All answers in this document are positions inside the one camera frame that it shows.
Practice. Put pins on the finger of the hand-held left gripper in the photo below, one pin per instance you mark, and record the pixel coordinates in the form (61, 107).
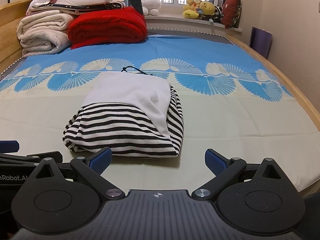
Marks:
(50, 155)
(10, 146)

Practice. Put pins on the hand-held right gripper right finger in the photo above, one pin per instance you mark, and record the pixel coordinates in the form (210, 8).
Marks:
(215, 160)

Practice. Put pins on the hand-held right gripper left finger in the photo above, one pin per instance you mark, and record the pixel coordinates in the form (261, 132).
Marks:
(101, 161)

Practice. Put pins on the black white striped hooded shirt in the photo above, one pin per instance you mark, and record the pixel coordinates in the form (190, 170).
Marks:
(130, 100)

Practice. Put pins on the blue cream patterned bed sheet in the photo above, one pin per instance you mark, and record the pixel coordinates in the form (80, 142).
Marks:
(225, 120)

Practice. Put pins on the wooden headboard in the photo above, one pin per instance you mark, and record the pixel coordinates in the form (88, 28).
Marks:
(10, 30)

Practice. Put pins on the folded white blanket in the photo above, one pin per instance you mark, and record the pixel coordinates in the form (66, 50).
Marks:
(42, 32)

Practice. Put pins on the purple board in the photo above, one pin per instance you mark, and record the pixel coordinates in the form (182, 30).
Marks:
(261, 41)

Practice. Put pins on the folded red blanket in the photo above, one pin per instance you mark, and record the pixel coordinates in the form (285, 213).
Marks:
(107, 27)

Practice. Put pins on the white windowsill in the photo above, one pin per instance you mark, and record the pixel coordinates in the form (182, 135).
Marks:
(175, 22)

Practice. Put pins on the black white striped plush toy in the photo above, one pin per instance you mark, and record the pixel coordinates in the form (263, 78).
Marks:
(218, 13)

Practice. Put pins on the dark red cushion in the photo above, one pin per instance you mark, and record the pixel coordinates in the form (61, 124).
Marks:
(231, 12)

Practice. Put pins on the folded dark patterned cloth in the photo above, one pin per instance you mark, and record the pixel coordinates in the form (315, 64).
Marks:
(82, 7)

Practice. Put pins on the yellow duck plush toy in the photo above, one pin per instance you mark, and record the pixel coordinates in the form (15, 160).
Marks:
(190, 10)

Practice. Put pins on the yellow bear plush toy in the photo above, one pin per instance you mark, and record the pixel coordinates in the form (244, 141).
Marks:
(207, 8)

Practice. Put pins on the wooden bed side rail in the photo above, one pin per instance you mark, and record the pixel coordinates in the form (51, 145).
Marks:
(282, 67)

